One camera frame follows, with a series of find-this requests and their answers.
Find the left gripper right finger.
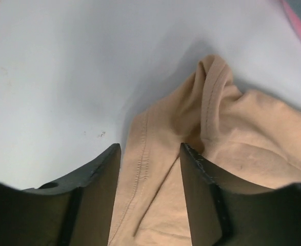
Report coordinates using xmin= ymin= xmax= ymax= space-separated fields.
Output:
xmin=180 ymin=143 xmax=301 ymax=245

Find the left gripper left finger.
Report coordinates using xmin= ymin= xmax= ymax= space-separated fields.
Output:
xmin=0 ymin=143 xmax=121 ymax=245

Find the beige t-shirt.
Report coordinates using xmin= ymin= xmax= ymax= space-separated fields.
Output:
xmin=109 ymin=55 xmax=301 ymax=245

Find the folded pink t-shirt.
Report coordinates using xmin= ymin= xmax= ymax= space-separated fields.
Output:
xmin=278 ymin=0 xmax=301 ymax=56

